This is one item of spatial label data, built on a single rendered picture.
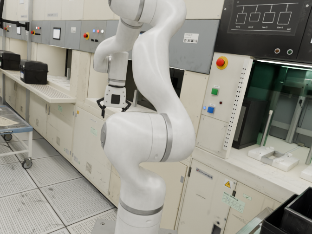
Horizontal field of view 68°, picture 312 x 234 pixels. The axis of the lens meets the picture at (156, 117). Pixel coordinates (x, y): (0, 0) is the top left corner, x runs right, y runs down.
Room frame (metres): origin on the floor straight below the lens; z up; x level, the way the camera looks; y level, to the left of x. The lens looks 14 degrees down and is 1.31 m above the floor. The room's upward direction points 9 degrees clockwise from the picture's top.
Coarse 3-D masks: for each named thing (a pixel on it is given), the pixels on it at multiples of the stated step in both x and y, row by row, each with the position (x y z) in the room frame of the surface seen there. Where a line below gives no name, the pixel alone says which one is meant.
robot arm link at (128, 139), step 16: (128, 112) 0.53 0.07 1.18; (112, 128) 0.48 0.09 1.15; (128, 128) 0.48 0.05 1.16; (144, 128) 0.49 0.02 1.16; (160, 128) 0.51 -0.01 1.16; (112, 144) 0.47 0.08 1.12; (128, 144) 0.47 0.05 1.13; (144, 144) 0.48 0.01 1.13; (160, 144) 0.49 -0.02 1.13; (112, 160) 0.47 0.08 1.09; (128, 160) 0.47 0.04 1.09; (144, 160) 0.50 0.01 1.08; (160, 160) 0.51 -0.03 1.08; (128, 176) 0.47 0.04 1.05; (144, 176) 0.51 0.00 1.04; (160, 176) 0.56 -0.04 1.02; (128, 192) 0.50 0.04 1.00; (144, 192) 0.49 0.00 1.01; (160, 192) 0.51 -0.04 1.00; (128, 208) 0.50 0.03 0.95; (144, 208) 0.49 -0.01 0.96; (160, 208) 0.52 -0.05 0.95
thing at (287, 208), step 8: (304, 192) 0.67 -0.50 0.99; (296, 200) 0.61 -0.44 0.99; (304, 200) 0.69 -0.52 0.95; (288, 208) 0.56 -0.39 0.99; (296, 208) 0.64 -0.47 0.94; (304, 208) 0.70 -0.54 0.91; (288, 216) 0.56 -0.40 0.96; (296, 216) 0.54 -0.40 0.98; (304, 216) 0.53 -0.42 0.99; (280, 224) 0.57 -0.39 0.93; (288, 224) 0.55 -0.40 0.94; (296, 224) 0.54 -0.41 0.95; (304, 224) 0.53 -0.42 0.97; (288, 232) 0.55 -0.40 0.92; (296, 232) 0.54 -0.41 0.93; (304, 232) 0.53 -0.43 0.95
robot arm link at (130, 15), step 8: (112, 0) 0.67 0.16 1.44; (120, 0) 0.66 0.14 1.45; (128, 0) 0.66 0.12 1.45; (136, 0) 0.67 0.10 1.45; (112, 8) 0.69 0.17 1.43; (120, 8) 0.67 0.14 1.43; (128, 8) 0.67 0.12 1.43; (136, 8) 0.68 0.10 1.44; (120, 16) 0.70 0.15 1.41; (128, 16) 0.69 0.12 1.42; (136, 16) 0.69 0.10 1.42; (128, 24) 0.90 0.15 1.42; (136, 24) 0.91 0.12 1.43
